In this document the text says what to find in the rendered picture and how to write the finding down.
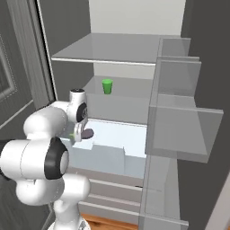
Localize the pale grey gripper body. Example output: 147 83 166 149
73 120 85 143

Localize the dark purple eggplant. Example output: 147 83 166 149
82 128 94 141

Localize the white open fridge drawer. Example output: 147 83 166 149
60 118 148 181

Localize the short glass fridge shelf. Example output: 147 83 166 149
82 75 155 126

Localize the white closed fridge drawer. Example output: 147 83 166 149
77 193 142 226
88 177 146 204

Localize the long glass fridge shelf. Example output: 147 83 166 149
50 32 164 67

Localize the grey fridge body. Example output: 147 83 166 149
36 0 192 230

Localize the grey fridge door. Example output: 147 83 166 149
137 0 230 230

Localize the green cup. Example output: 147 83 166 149
101 78 114 95

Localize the grey panelled cupboard front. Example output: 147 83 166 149
0 0 58 230

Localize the low grey door bin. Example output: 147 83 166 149
137 155 190 230

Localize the large grey door bin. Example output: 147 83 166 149
145 93 225 164

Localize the small grey door bin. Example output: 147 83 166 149
155 37 202 97

